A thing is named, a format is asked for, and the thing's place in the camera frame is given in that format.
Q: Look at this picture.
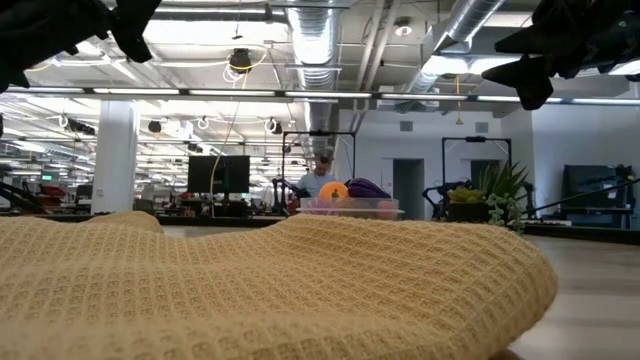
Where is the yellow waffle cloth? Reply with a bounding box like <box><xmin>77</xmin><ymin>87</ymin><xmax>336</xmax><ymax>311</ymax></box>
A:
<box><xmin>0</xmin><ymin>209</ymin><xmax>559</xmax><ymax>360</ymax></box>

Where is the clear plastic tupperware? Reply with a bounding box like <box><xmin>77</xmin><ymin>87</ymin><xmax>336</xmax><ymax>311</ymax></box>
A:
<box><xmin>298</xmin><ymin>196</ymin><xmax>406</xmax><ymax>222</ymax></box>

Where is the person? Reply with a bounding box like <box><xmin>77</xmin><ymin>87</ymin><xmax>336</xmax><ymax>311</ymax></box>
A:
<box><xmin>294</xmin><ymin>155</ymin><xmax>338</xmax><ymax>199</ymax></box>

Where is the white building column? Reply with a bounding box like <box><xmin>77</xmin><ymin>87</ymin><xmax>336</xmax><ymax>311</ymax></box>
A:
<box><xmin>91</xmin><ymin>99</ymin><xmax>141</xmax><ymax>215</ymax></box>

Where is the purple toy eggplant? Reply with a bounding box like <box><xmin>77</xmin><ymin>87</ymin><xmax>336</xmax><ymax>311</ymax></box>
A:
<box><xmin>344</xmin><ymin>177</ymin><xmax>393</xmax><ymax>200</ymax></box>

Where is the orange toy fruit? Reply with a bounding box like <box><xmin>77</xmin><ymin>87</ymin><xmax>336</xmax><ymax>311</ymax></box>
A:
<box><xmin>318</xmin><ymin>180</ymin><xmax>350</xmax><ymax>202</ymax></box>

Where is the large black wall screen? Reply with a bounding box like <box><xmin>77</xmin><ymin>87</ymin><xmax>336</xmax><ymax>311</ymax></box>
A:
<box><xmin>562</xmin><ymin>163</ymin><xmax>637</xmax><ymax>212</ymax></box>

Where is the black background monitor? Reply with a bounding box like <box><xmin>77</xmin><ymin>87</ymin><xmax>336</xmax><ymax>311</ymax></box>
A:
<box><xmin>187</xmin><ymin>154</ymin><xmax>251</xmax><ymax>195</ymax></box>

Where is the black ceiling cord reel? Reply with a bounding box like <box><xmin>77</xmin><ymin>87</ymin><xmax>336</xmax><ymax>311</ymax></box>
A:
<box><xmin>228</xmin><ymin>47</ymin><xmax>254</xmax><ymax>72</ymax></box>

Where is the black background rig frame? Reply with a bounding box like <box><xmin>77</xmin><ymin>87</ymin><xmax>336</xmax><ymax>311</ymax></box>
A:
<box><xmin>441</xmin><ymin>135</ymin><xmax>513</xmax><ymax>201</ymax></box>
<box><xmin>281</xmin><ymin>130</ymin><xmax>357</xmax><ymax>201</ymax></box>

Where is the silver ventilation duct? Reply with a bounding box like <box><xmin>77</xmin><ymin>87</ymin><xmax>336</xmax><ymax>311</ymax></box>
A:
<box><xmin>394</xmin><ymin>0</ymin><xmax>507</xmax><ymax>109</ymax></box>
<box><xmin>285</xmin><ymin>0</ymin><xmax>346</xmax><ymax>156</ymax></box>

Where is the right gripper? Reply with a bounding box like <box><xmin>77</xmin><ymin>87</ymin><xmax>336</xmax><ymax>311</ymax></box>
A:
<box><xmin>482</xmin><ymin>0</ymin><xmax>640</xmax><ymax>111</ymax></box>

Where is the potted green succulent plant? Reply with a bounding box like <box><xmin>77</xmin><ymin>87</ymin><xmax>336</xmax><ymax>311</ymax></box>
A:
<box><xmin>446</xmin><ymin>160</ymin><xmax>532</xmax><ymax>235</ymax></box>

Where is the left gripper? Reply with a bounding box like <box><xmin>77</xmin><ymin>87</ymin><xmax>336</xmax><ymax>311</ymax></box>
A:
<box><xmin>0</xmin><ymin>0</ymin><xmax>162</xmax><ymax>94</ymax></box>

